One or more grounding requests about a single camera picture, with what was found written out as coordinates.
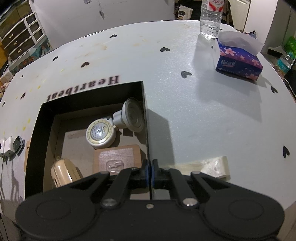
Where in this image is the beige earbuds case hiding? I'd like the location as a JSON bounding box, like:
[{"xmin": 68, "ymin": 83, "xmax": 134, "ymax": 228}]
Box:
[{"xmin": 50, "ymin": 156, "xmax": 83, "ymax": 188}]

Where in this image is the black cardboard box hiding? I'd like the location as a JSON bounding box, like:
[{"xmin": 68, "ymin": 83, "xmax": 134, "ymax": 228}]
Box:
[{"xmin": 25, "ymin": 81, "xmax": 149, "ymax": 198}]

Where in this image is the white charger plug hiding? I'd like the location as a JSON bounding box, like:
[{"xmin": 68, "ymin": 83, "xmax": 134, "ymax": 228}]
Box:
[
  {"xmin": 4, "ymin": 136, "xmax": 15, "ymax": 162},
  {"xmin": 0, "ymin": 138, "xmax": 6, "ymax": 159}
]

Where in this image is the clear tape strip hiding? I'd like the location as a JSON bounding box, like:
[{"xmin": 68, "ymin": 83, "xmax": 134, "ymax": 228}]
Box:
[{"xmin": 168, "ymin": 156, "xmax": 230, "ymax": 181}]

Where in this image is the round white tape measure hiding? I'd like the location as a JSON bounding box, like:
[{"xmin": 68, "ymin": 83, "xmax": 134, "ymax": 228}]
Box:
[{"xmin": 86, "ymin": 116, "xmax": 116, "ymax": 150}]

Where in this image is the purple floral tissue box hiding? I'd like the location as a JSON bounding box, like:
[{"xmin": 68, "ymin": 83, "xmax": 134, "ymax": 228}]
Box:
[{"xmin": 213, "ymin": 31, "xmax": 264, "ymax": 81}]

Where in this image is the clear plastic water bottle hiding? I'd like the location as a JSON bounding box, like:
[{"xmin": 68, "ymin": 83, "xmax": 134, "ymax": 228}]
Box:
[{"xmin": 200, "ymin": 0, "xmax": 224, "ymax": 39}]

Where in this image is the white drawer cabinet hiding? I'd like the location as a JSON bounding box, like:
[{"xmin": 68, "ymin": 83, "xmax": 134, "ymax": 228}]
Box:
[{"xmin": 1, "ymin": 13, "xmax": 46, "ymax": 61}]

